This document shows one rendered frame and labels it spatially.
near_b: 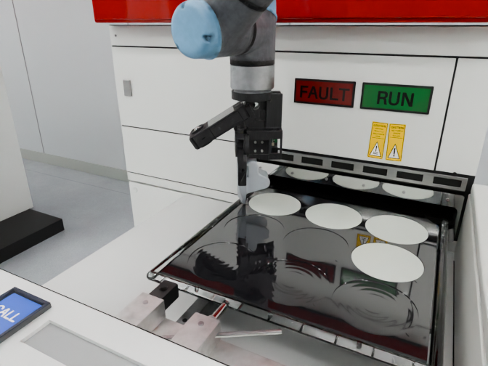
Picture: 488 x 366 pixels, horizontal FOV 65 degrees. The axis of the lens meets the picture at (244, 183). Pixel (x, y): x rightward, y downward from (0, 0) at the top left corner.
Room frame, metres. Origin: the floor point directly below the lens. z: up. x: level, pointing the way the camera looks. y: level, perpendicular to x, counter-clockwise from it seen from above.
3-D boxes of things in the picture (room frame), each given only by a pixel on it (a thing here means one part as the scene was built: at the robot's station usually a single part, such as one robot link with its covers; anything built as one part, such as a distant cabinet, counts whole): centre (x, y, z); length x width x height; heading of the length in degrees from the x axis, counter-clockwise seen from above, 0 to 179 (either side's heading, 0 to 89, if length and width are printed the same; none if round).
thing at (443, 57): (0.81, -0.04, 1.02); 0.82 x 0.03 x 0.40; 63
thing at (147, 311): (0.35, 0.13, 0.89); 0.08 x 0.03 x 0.03; 153
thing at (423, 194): (0.72, -0.20, 0.89); 0.44 x 0.02 x 0.10; 63
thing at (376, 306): (0.53, -0.11, 0.90); 0.34 x 0.34 x 0.01; 63
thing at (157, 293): (0.41, 0.10, 0.90); 0.04 x 0.02 x 0.03; 153
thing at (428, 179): (0.73, -0.20, 0.96); 0.44 x 0.01 x 0.02; 63
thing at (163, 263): (0.61, 0.05, 0.90); 0.37 x 0.01 x 0.01; 153
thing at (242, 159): (0.65, 0.00, 1.00); 0.05 x 0.02 x 0.09; 3
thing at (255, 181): (0.65, -0.02, 0.95); 0.06 x 0.03 x 0.09; 93
